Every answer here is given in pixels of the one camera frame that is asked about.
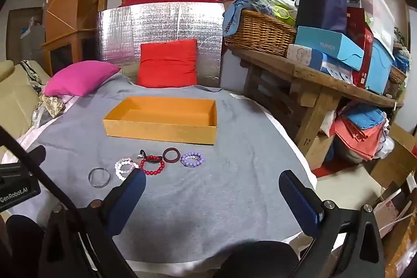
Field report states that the clear plastic storage box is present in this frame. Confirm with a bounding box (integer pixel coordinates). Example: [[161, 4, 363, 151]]
[[345, 0, 396, 51]]

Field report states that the large cardboard box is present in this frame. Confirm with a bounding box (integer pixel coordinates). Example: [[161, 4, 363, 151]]
[[371, 123, 417, 190]]

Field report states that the white patterned box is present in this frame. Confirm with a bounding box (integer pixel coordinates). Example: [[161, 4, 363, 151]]
[[286, 44, 354, 83]]

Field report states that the blue cloth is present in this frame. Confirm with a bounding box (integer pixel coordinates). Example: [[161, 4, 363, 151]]
[[223, 0, 274, 38]]

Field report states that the small wicker basket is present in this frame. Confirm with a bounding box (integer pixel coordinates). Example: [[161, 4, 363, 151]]
[[389, 65, 408, 85]]

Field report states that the white bedsheet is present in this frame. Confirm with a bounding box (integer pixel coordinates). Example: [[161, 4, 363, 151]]
[[0, 92, 318, 278]]

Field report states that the large wicker basket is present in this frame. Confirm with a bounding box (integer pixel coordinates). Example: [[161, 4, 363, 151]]
[[224, 9, 298, 58]]

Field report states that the dark red bangle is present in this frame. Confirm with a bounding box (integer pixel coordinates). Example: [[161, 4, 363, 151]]
[[162, 148, 181, 164]]

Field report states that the lime green plastic item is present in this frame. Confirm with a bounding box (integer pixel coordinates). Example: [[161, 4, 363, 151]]
[[270, 3, 297, 21]]

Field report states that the small cardboard box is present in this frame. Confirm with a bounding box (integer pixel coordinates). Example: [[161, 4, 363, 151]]
[[304, 131, 334, 169]]

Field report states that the navy fabric bag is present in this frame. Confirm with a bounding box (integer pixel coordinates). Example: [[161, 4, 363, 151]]
[[295, 0, 347, 34]]

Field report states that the beige sofa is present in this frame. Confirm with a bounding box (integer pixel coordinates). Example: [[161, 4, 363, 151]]
[[0, 60, 49, 161]]

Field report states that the red pillow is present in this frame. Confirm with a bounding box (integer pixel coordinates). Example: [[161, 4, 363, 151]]
[[137, 39, 199, 89]]

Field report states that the grey blanket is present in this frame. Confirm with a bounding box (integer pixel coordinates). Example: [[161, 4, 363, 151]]
[[7, 74, 318, 264]]

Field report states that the black cable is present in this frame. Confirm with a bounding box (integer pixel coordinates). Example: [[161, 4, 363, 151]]
[[0, 125, 98, 249]]

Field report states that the pile of blue cloths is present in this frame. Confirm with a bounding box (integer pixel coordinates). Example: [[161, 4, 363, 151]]
[[345, 104, 388, 129]]

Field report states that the white bead bracelet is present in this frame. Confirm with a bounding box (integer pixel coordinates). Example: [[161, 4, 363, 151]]
[[115, 160, 131, 181]]

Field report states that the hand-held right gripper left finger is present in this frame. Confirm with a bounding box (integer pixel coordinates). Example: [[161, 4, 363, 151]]
[[39, 169, 147, 278]]

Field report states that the silver foil panel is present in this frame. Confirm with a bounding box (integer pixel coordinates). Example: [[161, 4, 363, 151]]
[[96, 2, 226, 88]]

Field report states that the black and white patterned cloth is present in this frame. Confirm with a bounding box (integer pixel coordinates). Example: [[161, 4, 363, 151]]
[[20, 60, 44, 93]]

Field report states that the pile of coral cloths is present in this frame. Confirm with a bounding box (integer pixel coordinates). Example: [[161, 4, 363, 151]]
[[332, 117, 388, 161]]

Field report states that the blue plastic bin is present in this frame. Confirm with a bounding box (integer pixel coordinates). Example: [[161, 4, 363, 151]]
[[366, 37, 396, 94]]

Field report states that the orange cardboard box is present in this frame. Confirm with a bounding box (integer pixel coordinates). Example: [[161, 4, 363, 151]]
[[103, 96, 218, 146]]

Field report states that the teal cardboard box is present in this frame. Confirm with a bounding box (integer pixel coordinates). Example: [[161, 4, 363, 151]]
[[295, 26, 365, 72]]

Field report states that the purple bead bracelet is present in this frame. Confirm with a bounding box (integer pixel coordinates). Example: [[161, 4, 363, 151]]
[[181, 152, 205, 167]]

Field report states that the pink pillow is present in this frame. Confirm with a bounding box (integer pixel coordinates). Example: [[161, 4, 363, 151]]
[[42, 61, 122, 98]]

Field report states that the red bead bracelet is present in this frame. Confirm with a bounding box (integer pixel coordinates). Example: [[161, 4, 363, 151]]
[[139, 155, 165, 176]]

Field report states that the gold patterned cloth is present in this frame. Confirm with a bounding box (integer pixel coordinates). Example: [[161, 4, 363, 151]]
[[41, 95, 67, 118]]

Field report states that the red box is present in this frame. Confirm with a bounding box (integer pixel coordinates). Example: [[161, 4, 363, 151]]
[[346, 6, 374, 88]]

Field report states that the red floor mat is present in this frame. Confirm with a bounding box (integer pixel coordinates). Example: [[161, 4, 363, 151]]
[[311, 157, 359, 179]]

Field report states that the wooden shelf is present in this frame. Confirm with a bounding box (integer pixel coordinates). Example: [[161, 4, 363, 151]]
[[225, 47, 404, 158]]

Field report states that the pale pink bead bracelet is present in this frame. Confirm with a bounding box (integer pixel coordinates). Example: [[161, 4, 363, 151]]
[[121, 157, 140, 172]]

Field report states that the pink floral bag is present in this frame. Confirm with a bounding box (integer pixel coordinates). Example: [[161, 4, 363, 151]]
[[373, 190, 414, 239]]

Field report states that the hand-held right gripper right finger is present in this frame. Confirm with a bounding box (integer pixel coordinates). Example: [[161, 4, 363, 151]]
[[279, 169, 387, 278]]

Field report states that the silver bangle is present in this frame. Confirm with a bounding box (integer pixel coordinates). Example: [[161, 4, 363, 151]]
[[88, 168, 111, 189]]

